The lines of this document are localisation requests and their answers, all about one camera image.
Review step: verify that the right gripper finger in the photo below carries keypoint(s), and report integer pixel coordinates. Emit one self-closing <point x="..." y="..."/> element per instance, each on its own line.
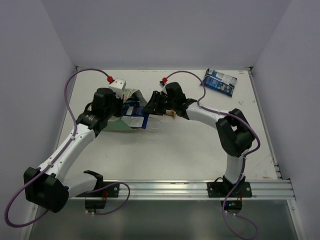
<point x="151" y="110"/>
<point x="157" y="101"/>

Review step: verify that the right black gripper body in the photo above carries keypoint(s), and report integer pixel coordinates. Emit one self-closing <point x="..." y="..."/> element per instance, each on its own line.
<point x="171" y="103"/>

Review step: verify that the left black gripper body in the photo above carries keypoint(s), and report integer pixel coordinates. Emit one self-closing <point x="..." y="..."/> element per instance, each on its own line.
<point x="119" y="106"/>

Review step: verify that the orange snack packet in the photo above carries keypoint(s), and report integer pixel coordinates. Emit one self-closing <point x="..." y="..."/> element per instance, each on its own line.
<point x="170" y="113"/>

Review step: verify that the green printed paper bag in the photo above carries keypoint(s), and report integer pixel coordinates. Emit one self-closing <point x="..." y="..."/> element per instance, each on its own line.
<point x="132" y="97"/>

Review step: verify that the dark blue white snack packet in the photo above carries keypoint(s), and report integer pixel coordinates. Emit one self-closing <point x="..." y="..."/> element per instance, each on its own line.
<point x="135" y="117"/>

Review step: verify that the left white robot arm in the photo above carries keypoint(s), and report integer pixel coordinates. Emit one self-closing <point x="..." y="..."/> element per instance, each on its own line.
<point x="47" y="186"/>

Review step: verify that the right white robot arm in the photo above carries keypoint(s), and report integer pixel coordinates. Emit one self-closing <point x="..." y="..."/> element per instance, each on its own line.
<point x="233" y="132"/>

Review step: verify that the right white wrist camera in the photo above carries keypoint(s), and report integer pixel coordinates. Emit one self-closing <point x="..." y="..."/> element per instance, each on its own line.
<point x="163" y="84"/>

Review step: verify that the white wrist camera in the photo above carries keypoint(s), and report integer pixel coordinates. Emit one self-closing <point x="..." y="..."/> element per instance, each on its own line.
<point x="163" y="84"/>
<point x="118" y="87"/>

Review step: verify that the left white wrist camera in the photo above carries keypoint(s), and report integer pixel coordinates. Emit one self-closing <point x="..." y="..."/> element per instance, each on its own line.
<point x="118" y="87"/>

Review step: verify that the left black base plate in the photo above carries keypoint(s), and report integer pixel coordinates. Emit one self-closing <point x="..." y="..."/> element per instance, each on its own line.
<point x="110" y="192"/>

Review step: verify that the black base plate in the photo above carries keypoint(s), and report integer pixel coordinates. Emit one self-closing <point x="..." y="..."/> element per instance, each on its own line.
<point x="220" y="189"/>
<point x="110" y="192"/>

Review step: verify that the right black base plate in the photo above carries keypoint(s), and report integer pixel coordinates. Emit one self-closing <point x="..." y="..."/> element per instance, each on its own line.
<point x="220" y="189"/>

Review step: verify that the aluminium mounting rail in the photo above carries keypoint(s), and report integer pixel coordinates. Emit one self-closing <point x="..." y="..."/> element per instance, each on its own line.
<point x="166" y="190"/>

